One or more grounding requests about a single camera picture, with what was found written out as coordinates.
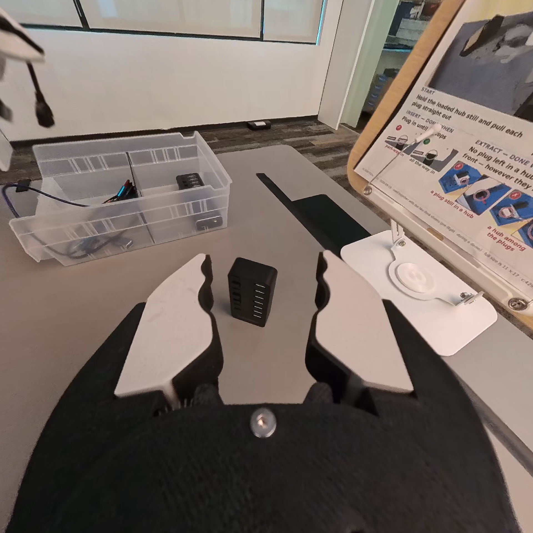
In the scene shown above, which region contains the blue braided USB cable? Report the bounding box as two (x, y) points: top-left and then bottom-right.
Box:
(2, 178), (140, 261)

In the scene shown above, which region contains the wooden instruction board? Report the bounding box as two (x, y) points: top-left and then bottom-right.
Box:
(348, 0), (533, 306)

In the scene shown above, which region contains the black USB cable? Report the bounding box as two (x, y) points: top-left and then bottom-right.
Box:
(0, 62), (56, 128)

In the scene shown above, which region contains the clear plastic bin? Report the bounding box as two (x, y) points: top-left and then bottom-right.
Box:
(9, 131), (232, 267)

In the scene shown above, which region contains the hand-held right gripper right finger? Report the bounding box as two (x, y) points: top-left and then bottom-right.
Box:
(305, 251), (418, 405)

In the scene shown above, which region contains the white board stand base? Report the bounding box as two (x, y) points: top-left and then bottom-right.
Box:
(341, 221), (498, 356)

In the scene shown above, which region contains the frosted glass window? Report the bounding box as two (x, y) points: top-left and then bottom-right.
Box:
(0, 0), (325, 44)

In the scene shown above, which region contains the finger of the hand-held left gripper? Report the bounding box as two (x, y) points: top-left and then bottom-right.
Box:
(0, 7), (46, 64)

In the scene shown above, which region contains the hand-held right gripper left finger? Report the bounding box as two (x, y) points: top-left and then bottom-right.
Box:
(114, 253), (224, 404)

